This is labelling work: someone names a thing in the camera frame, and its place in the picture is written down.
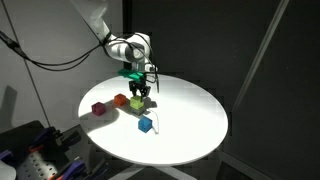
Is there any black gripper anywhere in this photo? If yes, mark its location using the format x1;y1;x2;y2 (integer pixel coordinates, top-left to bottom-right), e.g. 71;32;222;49
128;78;151;103

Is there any lime green block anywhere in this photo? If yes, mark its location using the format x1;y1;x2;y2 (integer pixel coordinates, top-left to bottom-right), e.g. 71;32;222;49
129;95;145;111

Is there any gray block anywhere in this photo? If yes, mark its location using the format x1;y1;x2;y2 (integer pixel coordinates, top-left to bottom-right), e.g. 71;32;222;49
131;106;146;117

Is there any orange block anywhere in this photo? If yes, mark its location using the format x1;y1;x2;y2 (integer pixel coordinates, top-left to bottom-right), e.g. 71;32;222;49
113;93;128;107

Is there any blue block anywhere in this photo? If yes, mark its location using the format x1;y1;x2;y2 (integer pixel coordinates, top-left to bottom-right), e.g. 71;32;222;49
138;115;153;134

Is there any magenta block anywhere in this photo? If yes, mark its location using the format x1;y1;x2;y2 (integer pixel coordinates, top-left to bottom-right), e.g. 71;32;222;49
91;101;107;117

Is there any black clamp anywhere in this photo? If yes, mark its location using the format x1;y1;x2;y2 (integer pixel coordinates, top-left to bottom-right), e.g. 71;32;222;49
61;129;83;148

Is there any white table base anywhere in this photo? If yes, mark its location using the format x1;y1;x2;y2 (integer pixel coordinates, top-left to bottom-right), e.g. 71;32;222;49
109;163;198;180

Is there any thin gray pole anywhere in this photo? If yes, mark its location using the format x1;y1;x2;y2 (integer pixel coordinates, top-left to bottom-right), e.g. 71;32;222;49
0;0;52;128

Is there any black perforated tool cart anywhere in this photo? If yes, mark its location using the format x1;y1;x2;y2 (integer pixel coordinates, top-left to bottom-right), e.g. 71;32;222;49
0;119;113;180

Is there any diagonal gray metal strip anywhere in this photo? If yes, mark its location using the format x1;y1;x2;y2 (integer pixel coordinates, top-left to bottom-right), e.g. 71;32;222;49
232;0;290;113

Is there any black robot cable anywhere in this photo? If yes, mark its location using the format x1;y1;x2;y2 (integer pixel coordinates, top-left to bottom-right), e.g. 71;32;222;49
0;29;161;95

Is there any purple clamp with orange handle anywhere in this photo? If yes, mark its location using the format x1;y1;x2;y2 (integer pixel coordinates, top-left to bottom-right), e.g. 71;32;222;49
28;126;65;154

